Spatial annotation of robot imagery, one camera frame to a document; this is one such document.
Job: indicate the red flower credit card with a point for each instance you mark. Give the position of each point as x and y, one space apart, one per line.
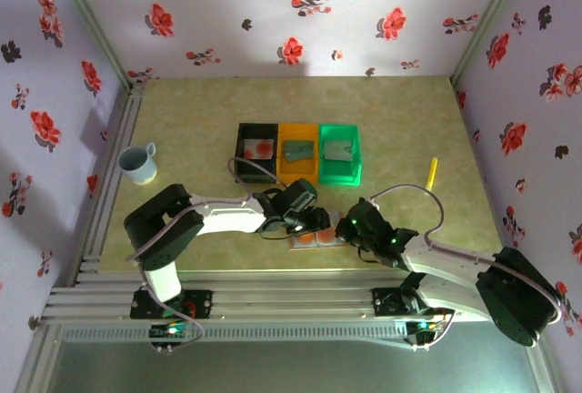
259 149
328 236
307 240

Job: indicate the pink card holder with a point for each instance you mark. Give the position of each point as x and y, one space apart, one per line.
317 247

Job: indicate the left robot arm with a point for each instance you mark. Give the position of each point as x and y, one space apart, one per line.
227 220

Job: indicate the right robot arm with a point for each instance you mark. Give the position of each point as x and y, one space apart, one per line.
454 256

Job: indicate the grey VIP credit card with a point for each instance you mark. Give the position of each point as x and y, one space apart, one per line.
336 151

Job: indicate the green plastic bin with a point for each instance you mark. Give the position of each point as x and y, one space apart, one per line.
338 174

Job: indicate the orange plastic bin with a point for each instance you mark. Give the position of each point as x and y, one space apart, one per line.
298 172

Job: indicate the black plastic bin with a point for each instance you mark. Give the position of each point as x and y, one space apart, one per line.
241 170

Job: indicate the yellow marker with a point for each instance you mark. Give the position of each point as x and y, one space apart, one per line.
432 172

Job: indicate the right controller board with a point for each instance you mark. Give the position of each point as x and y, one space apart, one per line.
423 325

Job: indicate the controller board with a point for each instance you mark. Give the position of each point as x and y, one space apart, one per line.
423 325
170 330

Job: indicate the light blue mug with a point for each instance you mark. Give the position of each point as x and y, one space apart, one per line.
136 163

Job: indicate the left controller board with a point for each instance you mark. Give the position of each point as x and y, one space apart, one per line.
170 330

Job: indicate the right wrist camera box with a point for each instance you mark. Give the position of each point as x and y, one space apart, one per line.
366 211

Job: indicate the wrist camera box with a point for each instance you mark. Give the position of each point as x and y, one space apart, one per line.
366 211
300 193

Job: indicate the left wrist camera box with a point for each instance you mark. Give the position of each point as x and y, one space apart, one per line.
300 193

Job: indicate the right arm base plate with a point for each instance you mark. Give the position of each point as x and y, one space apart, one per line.
382 302

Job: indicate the aluminium frame rail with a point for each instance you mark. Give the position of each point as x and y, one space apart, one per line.
291 293

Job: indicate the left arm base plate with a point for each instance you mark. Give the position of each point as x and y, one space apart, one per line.
202 302

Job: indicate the aluminium side rail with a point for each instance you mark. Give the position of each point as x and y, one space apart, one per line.
133 106

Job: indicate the aluminium corner post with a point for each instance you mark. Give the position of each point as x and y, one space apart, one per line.
93 20
487 20

